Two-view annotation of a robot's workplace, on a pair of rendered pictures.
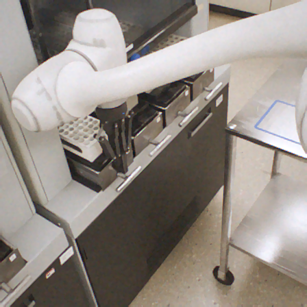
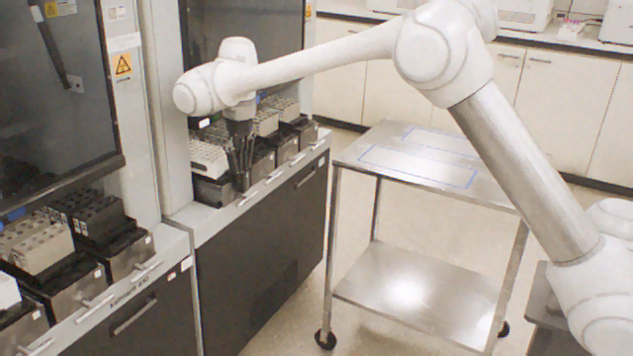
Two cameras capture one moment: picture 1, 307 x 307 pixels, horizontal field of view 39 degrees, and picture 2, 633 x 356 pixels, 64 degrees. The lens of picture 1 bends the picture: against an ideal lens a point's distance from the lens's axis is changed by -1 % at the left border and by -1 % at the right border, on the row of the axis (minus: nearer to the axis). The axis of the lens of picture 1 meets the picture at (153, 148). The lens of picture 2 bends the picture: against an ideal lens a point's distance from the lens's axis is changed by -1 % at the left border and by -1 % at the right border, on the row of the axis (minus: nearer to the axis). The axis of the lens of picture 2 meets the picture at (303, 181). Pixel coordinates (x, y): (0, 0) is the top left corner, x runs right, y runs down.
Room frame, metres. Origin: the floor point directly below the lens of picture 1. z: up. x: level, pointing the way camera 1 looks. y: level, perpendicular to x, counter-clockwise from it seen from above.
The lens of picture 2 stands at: (-0.52, 0.17, 1.52)
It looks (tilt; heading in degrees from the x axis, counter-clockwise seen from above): 28 degrees down; 348
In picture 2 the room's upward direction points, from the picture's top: 2 degrees clockwise
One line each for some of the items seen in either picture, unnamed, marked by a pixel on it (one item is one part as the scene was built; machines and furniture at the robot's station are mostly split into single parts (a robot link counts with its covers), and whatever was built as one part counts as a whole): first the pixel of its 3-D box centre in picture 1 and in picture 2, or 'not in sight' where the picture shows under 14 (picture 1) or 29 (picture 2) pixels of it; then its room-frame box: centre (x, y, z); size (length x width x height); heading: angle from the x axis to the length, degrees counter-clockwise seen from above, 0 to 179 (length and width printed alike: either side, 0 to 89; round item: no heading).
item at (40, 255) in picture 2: not in sight; (47, 250); (0.46, 0.53, 0.85); 0.12 x 0.02 x 0.06; 141
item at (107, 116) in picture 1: (112, 114); (239, 132); (0.81, 0.09, 0.96); 0.08 x 0.07 x 0.09; 140
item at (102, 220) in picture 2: not in sight; (103, 219); (0.57, 0.43, 0.85); 0.12 x 0.02 x 0.06; 140
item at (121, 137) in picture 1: (119, 133); (242, 151); (0.82, 0.08, 0.89); 0.04 x 0.01 x 0.11; 50
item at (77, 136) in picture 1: (63, 127); (187, 154); (0.94, 0.24, 0.83); 0.30 x 0.10 x 0.06; 50
